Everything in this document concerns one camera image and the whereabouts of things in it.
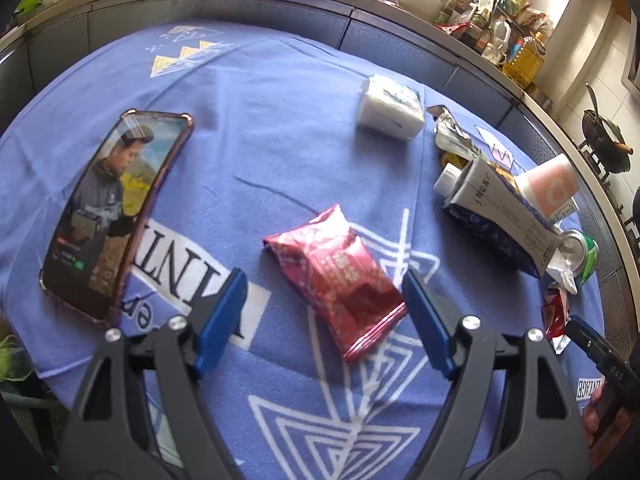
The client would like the blue printed tablecloth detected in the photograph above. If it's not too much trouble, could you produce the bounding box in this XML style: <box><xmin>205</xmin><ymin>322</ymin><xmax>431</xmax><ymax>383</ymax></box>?
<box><xmin>0</xmin><ymin>22</ymin><xmax>608</xmax><ymax>480</ymax></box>

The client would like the grey carton box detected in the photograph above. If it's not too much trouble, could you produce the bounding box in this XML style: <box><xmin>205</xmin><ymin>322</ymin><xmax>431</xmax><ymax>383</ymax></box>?
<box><xmin>442</xmin><ymin>157</ymin><xmax>563</xmax><ymax>278</ymax></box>

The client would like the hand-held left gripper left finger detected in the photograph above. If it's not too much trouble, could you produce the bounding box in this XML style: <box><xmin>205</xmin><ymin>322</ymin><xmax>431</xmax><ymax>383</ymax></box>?
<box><xmin>60</xmin><ymin>267</ymin><xmax>251</xmax><ymax>480</ymax></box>

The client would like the white plastic jug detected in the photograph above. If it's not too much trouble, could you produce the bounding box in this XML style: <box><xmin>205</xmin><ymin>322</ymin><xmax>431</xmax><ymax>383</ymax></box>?
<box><xmin>482</xmin><ymin>15</ymin><xmax>513</xmax><ymax>63</ymax></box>

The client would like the white tissue pack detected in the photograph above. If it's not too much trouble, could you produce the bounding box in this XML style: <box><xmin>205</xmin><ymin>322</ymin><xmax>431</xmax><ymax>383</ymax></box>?
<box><xmin>356</xmin><ymin>74</ymin><xmax>426</xmax><ymax>141</ymax></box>

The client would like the green drink can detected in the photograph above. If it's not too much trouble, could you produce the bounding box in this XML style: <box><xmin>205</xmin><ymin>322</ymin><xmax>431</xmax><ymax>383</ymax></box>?
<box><xmin>557</xmin><ymin>230</ymin><xmax>600</xmax><ymax>286</ymax></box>

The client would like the gas stove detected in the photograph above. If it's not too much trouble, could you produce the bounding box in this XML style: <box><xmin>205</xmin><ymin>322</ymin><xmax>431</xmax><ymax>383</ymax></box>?
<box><xmin>580</xmin><ymin>145</ymin><xmax>640</xmax><ymax>261</ymax></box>

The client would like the person's right hand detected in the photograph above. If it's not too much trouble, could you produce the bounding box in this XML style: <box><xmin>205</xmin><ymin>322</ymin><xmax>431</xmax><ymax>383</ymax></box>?
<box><xmin>581</xmin><ymin>385</ymin><xmax>610</xmax><ymax>448</ymax></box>

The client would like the cluster of condiment bottles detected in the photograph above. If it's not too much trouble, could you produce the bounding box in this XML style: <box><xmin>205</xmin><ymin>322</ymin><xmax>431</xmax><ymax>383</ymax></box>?
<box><xmin>420</xmin><ymin>0</ymin><xmax>556</xmax><ymax>61</ymax></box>

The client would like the red snack packet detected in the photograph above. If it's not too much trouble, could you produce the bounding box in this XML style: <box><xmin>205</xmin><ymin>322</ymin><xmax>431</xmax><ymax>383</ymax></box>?
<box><xmin>263</xmin><ymin>204</ymin><xmax>408</xmax><ymax>363</ymax></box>

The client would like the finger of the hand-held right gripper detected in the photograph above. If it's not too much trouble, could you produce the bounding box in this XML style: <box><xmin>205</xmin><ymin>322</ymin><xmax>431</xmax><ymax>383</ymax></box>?
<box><xmin>565</xmin><ymin>314</ymin><xmax>630</xmax><ymax>388</ymax></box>

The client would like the red torn wrapper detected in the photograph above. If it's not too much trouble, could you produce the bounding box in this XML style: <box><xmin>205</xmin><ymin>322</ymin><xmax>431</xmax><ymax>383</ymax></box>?
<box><xmin>542</xmin><ymin>287</ymin><xmax>573</xmax><ymax>353</ymax></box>

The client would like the crumpled white paper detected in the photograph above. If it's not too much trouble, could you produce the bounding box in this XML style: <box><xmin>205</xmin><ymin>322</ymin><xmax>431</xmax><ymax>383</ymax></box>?
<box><xmin>545</xmin><ymin>255</ymin><xmax>578</xmax><ymax>293</ymax></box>

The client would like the black wok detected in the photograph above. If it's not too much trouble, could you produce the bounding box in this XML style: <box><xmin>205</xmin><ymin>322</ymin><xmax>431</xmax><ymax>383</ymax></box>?
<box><xmin>581</xmin><ymin>84</ymin><xmax>633</xmax><ymax>173</ymax></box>

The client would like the silver wrapper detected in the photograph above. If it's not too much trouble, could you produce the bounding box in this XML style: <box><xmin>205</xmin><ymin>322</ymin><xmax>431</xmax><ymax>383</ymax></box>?
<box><xmin>425</xmin><ymin>105</ymin><xmax>483</xmax><ymax>163</ymax></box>

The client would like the pink paper cup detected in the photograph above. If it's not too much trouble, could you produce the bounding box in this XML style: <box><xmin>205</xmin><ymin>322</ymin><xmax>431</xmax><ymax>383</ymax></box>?
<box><xmin>514</xmin><ymin>154</ymin><xmax>581</xmax><ymax>221</ymax></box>

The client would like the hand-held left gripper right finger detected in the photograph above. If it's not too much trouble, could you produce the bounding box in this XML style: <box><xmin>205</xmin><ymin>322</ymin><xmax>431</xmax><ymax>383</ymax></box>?
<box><xmin>401</xmin><ymin>269</ymin><xmax>593</xmax><ymax>480</ymax></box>

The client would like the smartphone in pink case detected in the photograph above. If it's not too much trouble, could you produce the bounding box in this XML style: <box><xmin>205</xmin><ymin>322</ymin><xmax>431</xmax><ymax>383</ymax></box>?
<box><xmin>39</xmin><ymin>109</ymin><xmax>196</xmax><ymax>323</ymax></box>

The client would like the yellow cooking oil bottle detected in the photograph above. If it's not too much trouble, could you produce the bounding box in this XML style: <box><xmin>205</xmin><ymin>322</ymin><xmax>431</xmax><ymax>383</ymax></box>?
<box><xmin>502</xmin><ymin>35</ymin><xmax>546</xmax><ymax>91</ymax></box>

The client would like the yellow cardboard box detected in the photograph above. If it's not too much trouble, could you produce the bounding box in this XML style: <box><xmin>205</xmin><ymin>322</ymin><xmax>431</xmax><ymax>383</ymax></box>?
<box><xmin>440</xmin><ymin>152</ymin><xmax>518</xmax><ymax>186</ymax></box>

